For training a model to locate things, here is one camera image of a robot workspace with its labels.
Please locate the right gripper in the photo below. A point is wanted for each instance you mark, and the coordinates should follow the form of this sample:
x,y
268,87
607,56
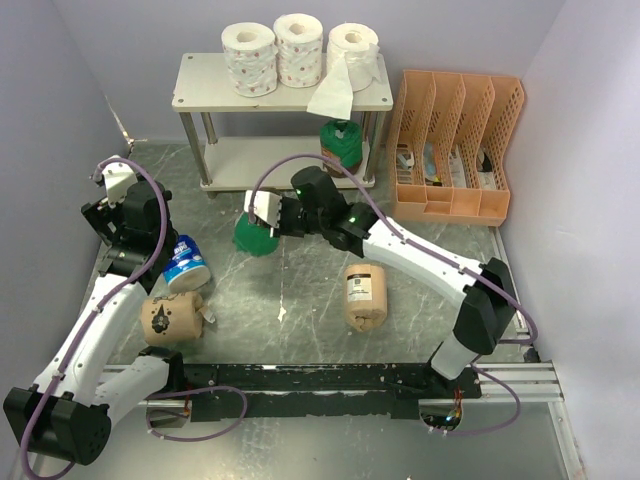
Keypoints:
x,y
283,230

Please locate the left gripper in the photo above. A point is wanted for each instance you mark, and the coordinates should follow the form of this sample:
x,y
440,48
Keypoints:
x,y
99,215

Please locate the green roll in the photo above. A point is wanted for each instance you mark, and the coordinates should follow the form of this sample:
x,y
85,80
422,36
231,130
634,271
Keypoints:
x,y
341,140
253,239

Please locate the blue Tempo roll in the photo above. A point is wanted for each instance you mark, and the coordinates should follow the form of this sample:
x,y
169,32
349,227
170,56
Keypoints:
x,y
187,269

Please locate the tan roll with label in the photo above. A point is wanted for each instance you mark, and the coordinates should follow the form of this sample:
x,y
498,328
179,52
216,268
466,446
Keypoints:
x,y
365,297

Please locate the plain white paper towel roll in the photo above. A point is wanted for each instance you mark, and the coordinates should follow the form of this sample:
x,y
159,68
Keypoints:
x,y
351,66

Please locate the rose-print roll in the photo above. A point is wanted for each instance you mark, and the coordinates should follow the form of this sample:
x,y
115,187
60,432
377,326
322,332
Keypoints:
x,y
299,42
250,56

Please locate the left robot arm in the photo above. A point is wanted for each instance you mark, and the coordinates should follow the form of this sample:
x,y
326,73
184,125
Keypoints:
x,y
68,412

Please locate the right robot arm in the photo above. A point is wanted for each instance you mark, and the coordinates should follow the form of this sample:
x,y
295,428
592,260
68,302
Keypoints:
x,y
483,292

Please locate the white two-tier shelf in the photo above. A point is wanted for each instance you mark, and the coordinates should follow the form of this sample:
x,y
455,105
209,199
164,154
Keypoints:
x,y
234,163

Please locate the brown wrapped roll black print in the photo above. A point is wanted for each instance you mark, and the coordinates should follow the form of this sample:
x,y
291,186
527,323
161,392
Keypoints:
x,y
174,318

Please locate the orange plastic file organizer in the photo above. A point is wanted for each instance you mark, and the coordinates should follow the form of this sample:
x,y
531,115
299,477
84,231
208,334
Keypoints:
x,y
447,141

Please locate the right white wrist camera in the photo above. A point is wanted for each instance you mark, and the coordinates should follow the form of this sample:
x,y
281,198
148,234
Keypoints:
x,y
263,207

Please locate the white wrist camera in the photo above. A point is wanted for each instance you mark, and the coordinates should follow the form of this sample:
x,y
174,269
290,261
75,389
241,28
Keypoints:
x,y
263,207
116,176

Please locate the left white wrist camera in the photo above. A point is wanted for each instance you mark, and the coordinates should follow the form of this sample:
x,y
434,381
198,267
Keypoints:
x,y
116,176

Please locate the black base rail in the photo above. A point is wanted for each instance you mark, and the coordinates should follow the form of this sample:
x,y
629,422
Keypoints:
x,y
396,390

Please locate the aluminium extrusion rail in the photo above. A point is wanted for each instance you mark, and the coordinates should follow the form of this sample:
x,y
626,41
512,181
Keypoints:
x,y
519,368

